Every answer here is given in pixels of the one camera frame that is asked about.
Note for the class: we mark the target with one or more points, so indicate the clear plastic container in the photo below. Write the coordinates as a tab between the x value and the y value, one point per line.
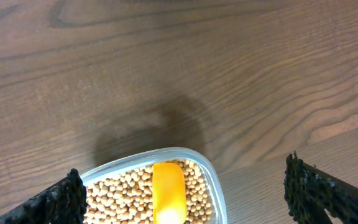
147	158

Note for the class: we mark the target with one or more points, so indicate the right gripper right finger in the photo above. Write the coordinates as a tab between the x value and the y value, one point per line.
314	196

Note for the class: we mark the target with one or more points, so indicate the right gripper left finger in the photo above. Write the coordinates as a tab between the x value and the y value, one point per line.
61	203

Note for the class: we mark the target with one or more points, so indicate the yellow measuring scoop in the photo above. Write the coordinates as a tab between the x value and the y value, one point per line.
169	194

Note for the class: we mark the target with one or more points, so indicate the soybeans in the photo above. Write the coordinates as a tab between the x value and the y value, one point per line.
127	197

